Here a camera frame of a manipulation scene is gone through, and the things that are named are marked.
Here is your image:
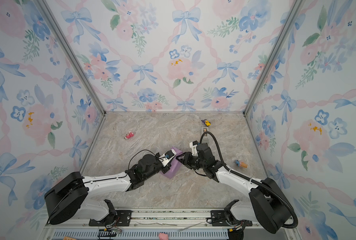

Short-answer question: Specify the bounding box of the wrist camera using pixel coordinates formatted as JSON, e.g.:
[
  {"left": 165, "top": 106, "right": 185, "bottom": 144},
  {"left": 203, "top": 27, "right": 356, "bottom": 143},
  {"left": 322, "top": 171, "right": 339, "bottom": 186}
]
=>
[
  {"left": 189, "top": 141, "right": 216, "bottom": 162},
  {"left": 136, "top": 150, "right": 176, "bottom": 175}
]

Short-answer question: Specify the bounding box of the aluminium corner post left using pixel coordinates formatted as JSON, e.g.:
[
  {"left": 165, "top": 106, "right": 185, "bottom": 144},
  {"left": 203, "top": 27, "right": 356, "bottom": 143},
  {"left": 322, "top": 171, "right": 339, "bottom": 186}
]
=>
[{"left": 34, "top": 1, "right": 106, "bottom": 116}]

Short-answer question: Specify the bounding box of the grey slotted cable duct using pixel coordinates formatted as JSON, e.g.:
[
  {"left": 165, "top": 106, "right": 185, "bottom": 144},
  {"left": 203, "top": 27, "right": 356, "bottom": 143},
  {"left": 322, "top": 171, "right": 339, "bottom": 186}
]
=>
[{"left": 48, "top": 229, "right": 229, "bottom": 240}]

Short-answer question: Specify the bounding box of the pink object front edge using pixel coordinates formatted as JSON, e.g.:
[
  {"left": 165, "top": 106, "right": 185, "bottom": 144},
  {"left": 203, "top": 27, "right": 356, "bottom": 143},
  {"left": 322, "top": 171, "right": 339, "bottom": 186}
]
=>
[{"left": 158, "top": 233, "right": 169, "bottom": 240}]

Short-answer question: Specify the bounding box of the pink purple wrapping paper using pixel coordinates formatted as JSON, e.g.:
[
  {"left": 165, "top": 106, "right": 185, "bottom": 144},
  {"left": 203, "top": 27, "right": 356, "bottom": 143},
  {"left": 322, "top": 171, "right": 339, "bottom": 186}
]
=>
[{"left": 160, "top": 147, "right": 183, "bottom": 179}]

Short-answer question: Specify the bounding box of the red pink toy figure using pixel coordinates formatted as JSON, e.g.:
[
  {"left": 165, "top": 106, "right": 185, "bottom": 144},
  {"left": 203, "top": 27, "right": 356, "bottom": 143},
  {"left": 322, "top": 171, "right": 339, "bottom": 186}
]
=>
[{"left": 125, "top": 132, "right": 135, "bottom": 140}]

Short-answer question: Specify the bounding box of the aluminium corner post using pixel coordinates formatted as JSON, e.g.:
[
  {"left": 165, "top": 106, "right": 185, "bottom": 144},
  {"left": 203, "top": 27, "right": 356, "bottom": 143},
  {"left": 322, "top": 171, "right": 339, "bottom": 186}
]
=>
[
  {"left": 34, "top": 1, "right": 106, "bottom": 116},
  {"left": 243, "top": 0, "right": 305, "bottom": 118}
]

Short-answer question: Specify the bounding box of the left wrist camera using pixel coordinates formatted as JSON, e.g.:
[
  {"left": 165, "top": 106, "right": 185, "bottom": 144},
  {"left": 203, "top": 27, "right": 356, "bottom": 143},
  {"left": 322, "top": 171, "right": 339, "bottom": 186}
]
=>
[{"left": 136, "top": 150, "right": 176, "bottom": 175}]

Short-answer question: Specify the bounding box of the yellow purple toy figure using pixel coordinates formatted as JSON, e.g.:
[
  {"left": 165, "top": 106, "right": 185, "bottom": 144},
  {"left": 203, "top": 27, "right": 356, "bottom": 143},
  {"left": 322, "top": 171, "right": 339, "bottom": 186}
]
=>
[{"left": 201, "top": 119, "right": 211, "bottom": 127}]

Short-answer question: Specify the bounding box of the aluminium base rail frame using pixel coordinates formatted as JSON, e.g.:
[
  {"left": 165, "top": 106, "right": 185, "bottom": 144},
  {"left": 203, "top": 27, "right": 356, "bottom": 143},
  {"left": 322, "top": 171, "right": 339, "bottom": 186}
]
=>
[{"left": 36, "top": 206, "right": 302, "bottom": 240}]

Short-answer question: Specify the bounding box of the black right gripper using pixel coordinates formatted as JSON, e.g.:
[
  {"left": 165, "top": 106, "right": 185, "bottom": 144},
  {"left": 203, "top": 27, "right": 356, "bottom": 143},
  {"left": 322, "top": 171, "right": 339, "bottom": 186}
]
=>
[{"left": 176, "top": 152, "right": 208, "bottom": 171}]

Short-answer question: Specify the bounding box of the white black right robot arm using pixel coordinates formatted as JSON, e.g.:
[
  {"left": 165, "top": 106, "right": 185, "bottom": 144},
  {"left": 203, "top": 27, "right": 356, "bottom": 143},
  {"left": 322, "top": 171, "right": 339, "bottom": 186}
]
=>
[{"left": 177, "top": 152, "right": 299, "bottom": 234}]

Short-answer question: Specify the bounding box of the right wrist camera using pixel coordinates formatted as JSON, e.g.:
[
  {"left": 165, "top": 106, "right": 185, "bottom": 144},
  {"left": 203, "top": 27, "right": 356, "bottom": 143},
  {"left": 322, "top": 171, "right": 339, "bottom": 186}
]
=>
[{"left": 189, "top": 141, "right": 216, "bottom": 162}]

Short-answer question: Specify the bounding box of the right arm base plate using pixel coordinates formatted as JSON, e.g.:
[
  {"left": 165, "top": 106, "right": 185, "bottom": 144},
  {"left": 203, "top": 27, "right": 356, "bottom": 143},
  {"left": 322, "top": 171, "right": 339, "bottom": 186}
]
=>
[{"left": 207, "top": 210, "right": 253, "bottom": 228}]

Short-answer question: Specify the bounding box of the aluminium corner post right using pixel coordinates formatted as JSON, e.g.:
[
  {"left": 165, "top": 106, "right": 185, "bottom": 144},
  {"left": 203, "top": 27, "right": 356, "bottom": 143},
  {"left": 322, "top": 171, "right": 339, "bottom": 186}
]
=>
[{"left": 243, "top": 0, "right": 305, "bottom": 118}]

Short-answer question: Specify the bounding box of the black corrugated cable conduit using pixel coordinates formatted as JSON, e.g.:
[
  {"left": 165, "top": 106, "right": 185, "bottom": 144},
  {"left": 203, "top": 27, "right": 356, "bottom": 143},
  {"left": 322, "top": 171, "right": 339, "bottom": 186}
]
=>
[{"left": 199, "top": 130, "right": 299, "bottom": 229}]

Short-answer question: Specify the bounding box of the grey tape dispenser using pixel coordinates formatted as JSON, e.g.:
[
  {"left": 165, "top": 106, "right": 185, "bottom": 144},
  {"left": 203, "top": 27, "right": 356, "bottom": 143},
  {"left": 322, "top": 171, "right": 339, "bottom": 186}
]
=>
[{"left": 202, "top": 127, "right": 209, "bottom": 142}]

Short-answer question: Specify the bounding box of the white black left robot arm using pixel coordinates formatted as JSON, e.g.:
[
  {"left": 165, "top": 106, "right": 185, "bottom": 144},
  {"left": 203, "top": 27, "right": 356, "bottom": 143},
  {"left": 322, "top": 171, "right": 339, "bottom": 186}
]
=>
[{"left": 45, "top": 159, "right": 171, "bottom": 226}]

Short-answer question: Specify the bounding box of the blue pink toy figure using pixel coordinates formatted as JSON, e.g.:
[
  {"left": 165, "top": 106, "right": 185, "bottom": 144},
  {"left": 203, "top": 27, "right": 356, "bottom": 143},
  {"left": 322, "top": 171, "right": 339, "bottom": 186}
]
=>
[{"left": 234, "top": 160, "right": 248, "bottom": 169}]

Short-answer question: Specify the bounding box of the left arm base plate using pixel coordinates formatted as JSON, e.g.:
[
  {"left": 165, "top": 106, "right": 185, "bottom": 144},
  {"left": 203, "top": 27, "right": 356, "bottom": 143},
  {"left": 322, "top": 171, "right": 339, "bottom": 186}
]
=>
[{"left": 89, "top": 210, "right": 133, "bottom": 227}]

